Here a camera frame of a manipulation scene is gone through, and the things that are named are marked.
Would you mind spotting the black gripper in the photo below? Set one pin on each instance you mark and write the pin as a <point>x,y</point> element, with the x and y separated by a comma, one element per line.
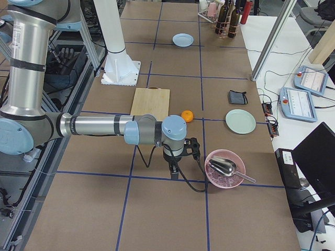
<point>171,160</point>

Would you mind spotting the orange mandarin fruit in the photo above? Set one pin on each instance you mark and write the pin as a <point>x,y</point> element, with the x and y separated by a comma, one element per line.
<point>187,115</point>

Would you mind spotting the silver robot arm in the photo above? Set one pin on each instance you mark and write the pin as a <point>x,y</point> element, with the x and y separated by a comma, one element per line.
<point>25,125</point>

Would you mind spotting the light green plate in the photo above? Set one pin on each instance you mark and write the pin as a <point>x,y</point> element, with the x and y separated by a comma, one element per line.
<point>240,121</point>

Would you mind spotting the light blue plate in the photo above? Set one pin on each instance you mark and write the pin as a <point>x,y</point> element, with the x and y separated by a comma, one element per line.
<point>183,40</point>

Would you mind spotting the pink bowl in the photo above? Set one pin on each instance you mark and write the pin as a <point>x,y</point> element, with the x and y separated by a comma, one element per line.
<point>222,181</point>

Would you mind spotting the metal scoop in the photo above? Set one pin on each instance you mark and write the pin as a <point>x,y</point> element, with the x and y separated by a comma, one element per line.
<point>227,168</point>

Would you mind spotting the bamboo cutting board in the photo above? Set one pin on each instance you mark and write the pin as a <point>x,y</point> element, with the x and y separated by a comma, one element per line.
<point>151,101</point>

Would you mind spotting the grey folded cloth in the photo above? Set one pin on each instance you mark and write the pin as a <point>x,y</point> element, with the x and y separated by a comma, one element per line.
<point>237,98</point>

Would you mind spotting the black small computer box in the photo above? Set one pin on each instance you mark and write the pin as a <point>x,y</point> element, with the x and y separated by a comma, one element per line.
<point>288,169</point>

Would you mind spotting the near teach pendant tablet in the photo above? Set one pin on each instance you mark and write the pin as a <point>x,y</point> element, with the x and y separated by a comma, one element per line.
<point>297,104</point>

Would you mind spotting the teach pendant tablet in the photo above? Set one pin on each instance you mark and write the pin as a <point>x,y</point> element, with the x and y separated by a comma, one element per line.
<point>297,104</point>
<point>312,80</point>

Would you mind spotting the black computer monitor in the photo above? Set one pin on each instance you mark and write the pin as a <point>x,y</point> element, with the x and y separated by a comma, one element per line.
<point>315,158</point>

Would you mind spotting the dark glass wine bottle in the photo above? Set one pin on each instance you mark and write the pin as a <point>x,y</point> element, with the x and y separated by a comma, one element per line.
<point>222,17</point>

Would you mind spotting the far teach pendant tablet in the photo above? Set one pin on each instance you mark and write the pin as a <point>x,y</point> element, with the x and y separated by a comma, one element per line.
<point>312,80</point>

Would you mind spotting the pink cup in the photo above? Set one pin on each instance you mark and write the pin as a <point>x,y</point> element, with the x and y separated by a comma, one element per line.
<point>211,10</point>

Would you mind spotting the red cylindrical bottle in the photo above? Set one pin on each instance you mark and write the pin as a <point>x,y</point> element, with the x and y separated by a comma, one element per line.
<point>246,11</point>

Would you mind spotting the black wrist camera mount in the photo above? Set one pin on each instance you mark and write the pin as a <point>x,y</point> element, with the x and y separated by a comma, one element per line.
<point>191,147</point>

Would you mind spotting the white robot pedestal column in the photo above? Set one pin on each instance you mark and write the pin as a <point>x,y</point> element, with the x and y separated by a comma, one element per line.
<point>119,68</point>

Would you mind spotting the copper wire bottle rack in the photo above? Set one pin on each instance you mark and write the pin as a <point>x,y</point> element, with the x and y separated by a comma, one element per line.
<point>226,24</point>

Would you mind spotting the aluminium frame post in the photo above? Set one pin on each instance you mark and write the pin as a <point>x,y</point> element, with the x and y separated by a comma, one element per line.
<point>277,28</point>

